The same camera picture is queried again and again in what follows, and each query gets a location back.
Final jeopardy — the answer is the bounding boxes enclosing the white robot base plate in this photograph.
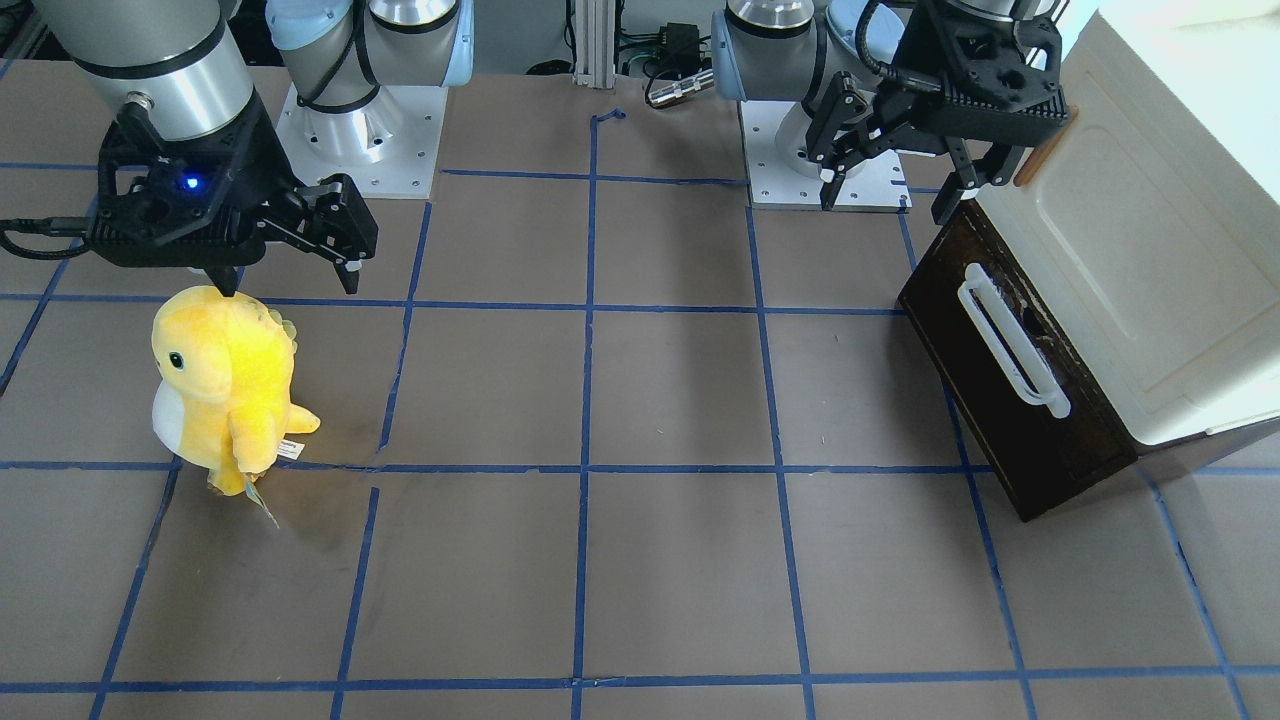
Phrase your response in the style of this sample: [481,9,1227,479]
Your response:
[276,86,449,200]

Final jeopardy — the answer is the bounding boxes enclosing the yellow plush dinosaur toy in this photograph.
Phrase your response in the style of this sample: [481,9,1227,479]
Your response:
[151,284,321,509]

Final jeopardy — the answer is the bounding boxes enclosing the dark wooden drawer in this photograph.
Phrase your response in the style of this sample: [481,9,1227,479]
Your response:
[899,201,1146,521]

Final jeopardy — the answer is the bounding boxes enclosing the cream plastic storage box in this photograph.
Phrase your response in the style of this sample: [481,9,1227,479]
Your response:
[977,1,1279,445]

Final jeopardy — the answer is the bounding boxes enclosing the aluminium frame post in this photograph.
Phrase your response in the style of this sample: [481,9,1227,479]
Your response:
[571,0,618,91]

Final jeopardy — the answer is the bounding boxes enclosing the black power adapter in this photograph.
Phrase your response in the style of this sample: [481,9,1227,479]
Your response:
[659,22,701,67]

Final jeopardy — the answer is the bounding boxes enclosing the black gripper, drawer side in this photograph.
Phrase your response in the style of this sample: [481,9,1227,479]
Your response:
[806,1,1070,225]

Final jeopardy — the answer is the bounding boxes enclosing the black gripper, toy side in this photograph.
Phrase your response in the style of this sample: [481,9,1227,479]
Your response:
[84,97,379,299]

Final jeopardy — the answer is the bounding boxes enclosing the silver robot arm, drawer side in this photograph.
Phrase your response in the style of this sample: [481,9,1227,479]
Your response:
[710,1,1070,225]

